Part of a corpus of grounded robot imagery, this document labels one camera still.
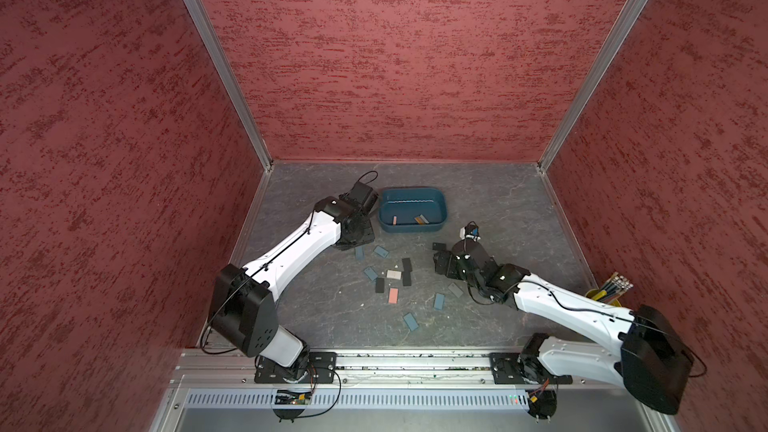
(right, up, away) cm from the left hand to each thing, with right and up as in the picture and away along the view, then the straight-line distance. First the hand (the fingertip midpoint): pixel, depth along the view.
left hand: (362, 242), depth 83 cm
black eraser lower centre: (+13, -12, +7) cm, 19 cm away
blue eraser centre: (+2, -11, +7) cm, 14 cm away
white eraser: (+9, -11, +7) cm, 16 cm away
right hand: (+25, -8, +2) cm, 26 cm away
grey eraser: (+27, -15, +5) cm, 32 cm away
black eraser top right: (+24, -4, +15) cm, 29 cm away
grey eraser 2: (+19, +5, +18) cm, 27 cm away
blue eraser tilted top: (+5, -5, +12) cm, 14 cm away
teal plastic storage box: (+16, +8, +23) cm, 29 cm away
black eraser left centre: (+5, -15, +6) cm, 17 cm away
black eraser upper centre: (+13, -9, +9) cm, 19 cm away
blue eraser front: (+14, -22, -1) cm, 26 cm away
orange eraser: (+18, +4, +19) cm, 27 cm away
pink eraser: (+9, -16, +3) cm, 19 cm away
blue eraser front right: (+22, -18, +2) cm, 29 cm away
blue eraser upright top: (-2, -6, +12) cm, 13 cm away
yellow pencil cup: (+62, -13, -6) cm, 63 cm away
